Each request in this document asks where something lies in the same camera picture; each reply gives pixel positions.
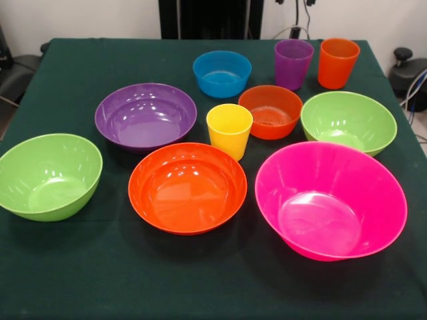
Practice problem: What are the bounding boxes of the purple plastic cup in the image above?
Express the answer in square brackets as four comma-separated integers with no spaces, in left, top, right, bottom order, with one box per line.
[274,39,315,91]

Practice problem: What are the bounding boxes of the green plastic bowl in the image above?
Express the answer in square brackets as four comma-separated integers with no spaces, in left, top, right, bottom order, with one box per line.
[300,91,398,157]
[0,133,103,223]

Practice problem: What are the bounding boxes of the orange plastic cup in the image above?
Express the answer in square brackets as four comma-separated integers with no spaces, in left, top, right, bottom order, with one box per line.
[317,37,361,90]

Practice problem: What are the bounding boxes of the blue plastic bowl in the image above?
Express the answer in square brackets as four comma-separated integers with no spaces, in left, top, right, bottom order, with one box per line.
[192,50,252,99]

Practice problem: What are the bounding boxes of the small orange plastic bowl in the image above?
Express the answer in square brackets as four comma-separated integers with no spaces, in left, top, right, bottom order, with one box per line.
[238,85,304,140]

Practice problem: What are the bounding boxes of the yellow plastic cup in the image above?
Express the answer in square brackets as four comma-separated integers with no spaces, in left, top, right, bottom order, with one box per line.
[205,103,254,161]

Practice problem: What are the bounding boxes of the purple plastic bowl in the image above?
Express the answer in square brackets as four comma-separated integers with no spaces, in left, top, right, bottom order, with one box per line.
[94,83,198,155]

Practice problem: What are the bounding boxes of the pink plastic bowl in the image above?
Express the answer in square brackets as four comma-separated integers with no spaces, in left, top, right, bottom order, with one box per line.
[254,141,408,262]

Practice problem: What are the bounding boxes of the large orange plastic bowl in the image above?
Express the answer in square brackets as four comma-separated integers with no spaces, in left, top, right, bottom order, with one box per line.
[128,142,248,236]

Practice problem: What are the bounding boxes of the black chair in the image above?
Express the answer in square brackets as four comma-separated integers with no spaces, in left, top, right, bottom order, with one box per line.
[0,25,43,107]

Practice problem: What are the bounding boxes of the dark green tablecloth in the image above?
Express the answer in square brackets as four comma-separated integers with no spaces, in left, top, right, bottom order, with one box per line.
[0,37,427,320]

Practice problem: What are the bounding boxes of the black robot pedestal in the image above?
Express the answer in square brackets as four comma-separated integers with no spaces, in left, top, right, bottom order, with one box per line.
[158,0,264,40]

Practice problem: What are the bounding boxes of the blue and white cables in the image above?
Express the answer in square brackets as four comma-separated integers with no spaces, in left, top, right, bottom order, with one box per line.
[399,68,427,116]

